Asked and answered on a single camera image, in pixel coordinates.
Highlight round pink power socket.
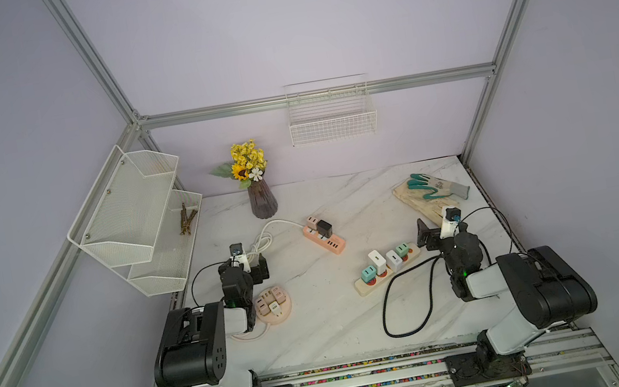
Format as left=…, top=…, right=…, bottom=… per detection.
left=254, top=285, right=293, bottom=326

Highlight tall white USB charger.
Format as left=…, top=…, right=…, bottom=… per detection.
left=368, top=250, right=388, bottom=277

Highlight cream red power strip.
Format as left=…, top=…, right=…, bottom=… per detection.
left=354, top=242, right=421, bottom=298

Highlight teal USB charger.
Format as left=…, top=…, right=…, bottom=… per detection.
left=360, top=266, right=377, bottom=286

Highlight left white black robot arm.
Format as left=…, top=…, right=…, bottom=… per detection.
left=154, top=255, right=292, bottom=387

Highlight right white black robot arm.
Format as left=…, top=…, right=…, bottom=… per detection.
left=416, top=221, right=598, bottom=387

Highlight black plug adapter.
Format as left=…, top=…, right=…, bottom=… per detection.
left=316, top=220, right=333, bottom=239

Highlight beige work glove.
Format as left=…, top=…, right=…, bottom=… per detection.
left=392, top=182, right=461, bottom=227

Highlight green USB charger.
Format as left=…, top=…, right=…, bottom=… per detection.
left=394, top=242, right=412, bottom=261

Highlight small white USB charger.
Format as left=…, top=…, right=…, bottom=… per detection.
left=385, top=250, right=404, bottom=273

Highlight green grey work glove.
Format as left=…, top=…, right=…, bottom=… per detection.
left=406, top=173, right=470, bottom=201

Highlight lower white mesh shelf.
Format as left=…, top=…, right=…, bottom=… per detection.
left=128, top=190, right=203, bottom=297

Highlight white mesh shelf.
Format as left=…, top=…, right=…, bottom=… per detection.
left=128, top=190, right=203, bottom=297
left=67, top=146, right=179, bottom=269

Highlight brown clips on shelf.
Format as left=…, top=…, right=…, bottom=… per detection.
left=180, top=203, right=198, bottom=236

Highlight dark ribbed vase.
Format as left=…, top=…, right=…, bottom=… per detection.
left=247, top=180, right=279, bottom=220

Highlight orange USB power strip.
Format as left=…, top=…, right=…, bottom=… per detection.
left=302, top=216, right=346, bottom=255

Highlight yellow artificial flowers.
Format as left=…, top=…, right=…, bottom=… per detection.
left=210, top=139, right=268, bottom=190

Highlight upper white mesh shelf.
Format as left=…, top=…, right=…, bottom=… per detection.
left=67, top=146, right=179, bottom=269

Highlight white coiled cable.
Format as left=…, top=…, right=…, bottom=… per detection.
left=242, top=214, right=308, bottom=259

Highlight black power cable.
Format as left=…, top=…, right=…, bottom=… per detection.
left=372, top=253, right=460, bottom=342

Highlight aluminium frame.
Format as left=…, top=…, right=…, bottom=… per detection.
left=0, top=0, right=619, bottom=387

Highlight white wire wall basket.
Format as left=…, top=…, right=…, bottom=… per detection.
left=284, top=73, right=378, bottom=147

